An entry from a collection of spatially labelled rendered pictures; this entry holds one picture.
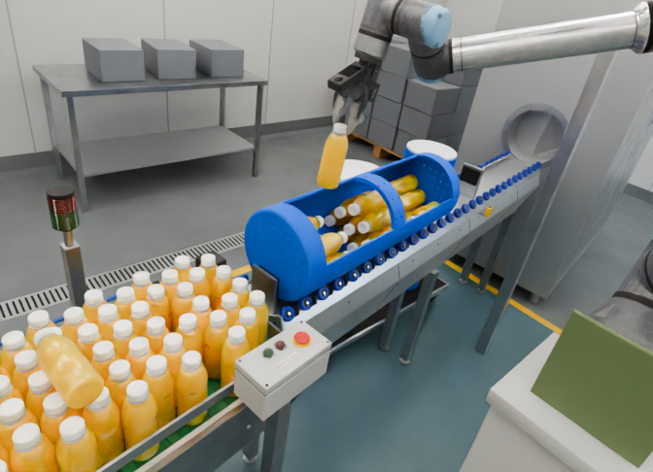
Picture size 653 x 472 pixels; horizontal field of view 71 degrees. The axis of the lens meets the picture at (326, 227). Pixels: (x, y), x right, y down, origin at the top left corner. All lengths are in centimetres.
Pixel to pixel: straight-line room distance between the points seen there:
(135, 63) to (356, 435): 285
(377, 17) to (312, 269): 66
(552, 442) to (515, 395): 11
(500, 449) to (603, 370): 31
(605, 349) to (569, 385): 12
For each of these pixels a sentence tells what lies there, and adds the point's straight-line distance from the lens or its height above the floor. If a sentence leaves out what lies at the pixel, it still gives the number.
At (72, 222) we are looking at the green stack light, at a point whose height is 118.
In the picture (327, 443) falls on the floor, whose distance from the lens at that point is 225.
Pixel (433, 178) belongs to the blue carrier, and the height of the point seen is 114.
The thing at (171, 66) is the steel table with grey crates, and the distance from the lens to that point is 383.
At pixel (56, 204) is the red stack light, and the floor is 124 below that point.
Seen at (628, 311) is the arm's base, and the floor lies 134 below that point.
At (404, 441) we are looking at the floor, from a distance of 234.
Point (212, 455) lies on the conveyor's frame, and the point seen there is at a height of 81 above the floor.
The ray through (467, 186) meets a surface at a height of 98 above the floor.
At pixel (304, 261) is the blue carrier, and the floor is 114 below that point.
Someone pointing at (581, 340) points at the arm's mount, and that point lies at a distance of 103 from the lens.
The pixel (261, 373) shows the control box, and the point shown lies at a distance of 99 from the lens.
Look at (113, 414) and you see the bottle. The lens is 103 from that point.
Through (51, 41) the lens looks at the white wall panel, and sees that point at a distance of 433.
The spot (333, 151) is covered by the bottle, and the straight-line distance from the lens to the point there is 129.
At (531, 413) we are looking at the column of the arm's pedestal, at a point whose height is 110.
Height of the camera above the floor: 184
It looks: 30 degrees down
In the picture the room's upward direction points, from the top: 9 degrees clockwise
